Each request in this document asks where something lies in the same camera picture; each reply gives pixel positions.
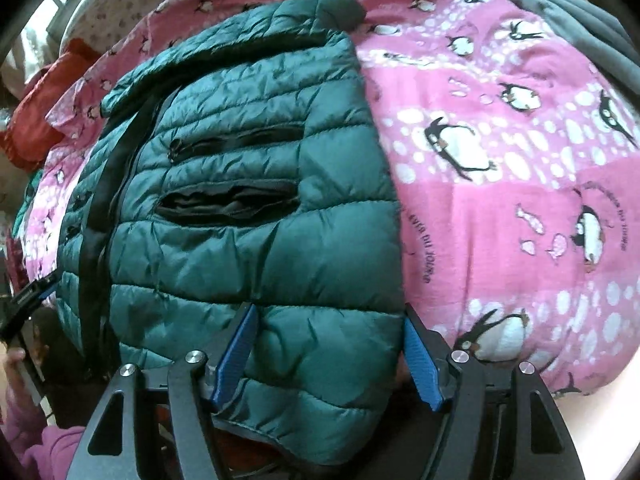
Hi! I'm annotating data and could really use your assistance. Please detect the red frilled cushion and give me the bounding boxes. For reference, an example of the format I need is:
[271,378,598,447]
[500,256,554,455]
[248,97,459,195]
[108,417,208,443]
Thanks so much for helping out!
[0,37,102,172]

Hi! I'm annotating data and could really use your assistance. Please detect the green cloth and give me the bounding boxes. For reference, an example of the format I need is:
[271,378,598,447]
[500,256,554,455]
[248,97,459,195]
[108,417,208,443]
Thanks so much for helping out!
[12,170,45,242]

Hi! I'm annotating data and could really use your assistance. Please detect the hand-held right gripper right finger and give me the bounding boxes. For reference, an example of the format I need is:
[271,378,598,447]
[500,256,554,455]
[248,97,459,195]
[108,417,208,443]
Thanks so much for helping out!
[402,302,587,480]

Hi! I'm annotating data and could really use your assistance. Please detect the pink penguin print blanket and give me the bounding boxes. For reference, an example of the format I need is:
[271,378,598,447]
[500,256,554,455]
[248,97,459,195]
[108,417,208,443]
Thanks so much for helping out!
[15,0,640,403]

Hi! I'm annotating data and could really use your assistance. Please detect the person's left hand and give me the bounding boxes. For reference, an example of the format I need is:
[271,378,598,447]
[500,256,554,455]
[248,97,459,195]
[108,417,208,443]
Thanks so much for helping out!
[0,346,28,401]

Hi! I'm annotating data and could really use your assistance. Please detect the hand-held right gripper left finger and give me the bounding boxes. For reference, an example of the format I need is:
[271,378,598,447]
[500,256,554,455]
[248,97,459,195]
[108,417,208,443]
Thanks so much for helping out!
[86,302,261,480]

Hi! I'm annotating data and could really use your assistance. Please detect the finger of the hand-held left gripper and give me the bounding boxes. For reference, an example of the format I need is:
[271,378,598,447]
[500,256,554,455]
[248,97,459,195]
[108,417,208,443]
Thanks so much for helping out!
[9,269,64,323]

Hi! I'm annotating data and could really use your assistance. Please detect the grey cloth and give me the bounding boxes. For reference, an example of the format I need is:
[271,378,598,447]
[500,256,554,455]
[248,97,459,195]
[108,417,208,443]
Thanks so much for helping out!
[464,0,640,107]

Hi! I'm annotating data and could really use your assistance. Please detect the green quilted puffer jacket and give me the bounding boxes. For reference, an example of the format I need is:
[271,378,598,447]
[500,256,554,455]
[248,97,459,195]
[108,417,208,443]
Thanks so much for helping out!
[52,0,410,467]

